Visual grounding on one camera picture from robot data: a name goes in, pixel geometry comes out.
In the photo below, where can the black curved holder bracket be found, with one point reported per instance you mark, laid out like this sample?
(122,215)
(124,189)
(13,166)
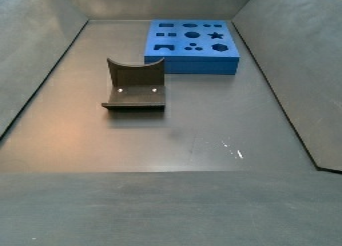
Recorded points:
(138,85)

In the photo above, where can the blue shape sorter box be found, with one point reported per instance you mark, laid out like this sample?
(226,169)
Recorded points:
(195,47)

